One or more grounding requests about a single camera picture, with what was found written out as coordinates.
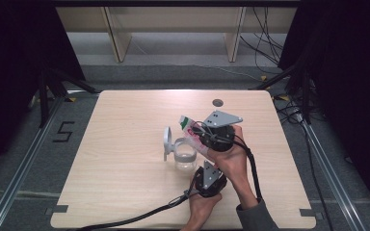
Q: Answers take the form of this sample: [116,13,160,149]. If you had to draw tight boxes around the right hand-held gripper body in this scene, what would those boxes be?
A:
[198,110,244,153]

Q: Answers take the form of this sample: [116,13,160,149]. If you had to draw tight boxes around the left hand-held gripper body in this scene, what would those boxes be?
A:
[194,160,227,198]

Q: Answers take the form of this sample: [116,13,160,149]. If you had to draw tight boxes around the pink and white plastic bag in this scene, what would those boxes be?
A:
[177,115,222,160]

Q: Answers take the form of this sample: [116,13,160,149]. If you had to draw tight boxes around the clear container with white lid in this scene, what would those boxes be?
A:
[162,125,198,171]

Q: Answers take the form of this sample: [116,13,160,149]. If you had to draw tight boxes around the person's right hand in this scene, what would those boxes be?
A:
[206,125,253,197]

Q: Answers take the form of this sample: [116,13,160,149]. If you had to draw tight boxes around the person's left hand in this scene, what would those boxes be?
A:
[180,179,223,231]

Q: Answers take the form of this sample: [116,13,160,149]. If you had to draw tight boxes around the black metal stand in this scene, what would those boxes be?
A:
[250,61,313,125]
[38,65,99,129]

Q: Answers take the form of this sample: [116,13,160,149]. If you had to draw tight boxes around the light wooden shelf unit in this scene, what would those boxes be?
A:
[54,6,299,64]

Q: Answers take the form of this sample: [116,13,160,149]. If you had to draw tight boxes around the black curtain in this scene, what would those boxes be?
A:
[277,0,370,214]
[0,0,87,181]

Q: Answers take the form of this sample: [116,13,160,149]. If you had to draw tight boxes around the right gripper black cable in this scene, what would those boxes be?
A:
[232,139,265,203]

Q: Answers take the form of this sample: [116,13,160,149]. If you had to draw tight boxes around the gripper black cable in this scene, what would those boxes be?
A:
[232,139,265,203]
[76,188,200,231]

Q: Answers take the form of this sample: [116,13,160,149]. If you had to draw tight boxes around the tangled black floor cables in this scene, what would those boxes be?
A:
[274,95,306,127]

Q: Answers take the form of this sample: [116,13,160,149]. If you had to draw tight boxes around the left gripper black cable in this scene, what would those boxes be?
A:
[76,188,200,231]

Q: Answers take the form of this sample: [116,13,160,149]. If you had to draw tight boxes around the bundle of black cables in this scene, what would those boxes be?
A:
[239,6,285,75]

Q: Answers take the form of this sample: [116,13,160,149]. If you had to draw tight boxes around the metal floor rail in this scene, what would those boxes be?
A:
[0,91,69,231]
[301,119,370,231]

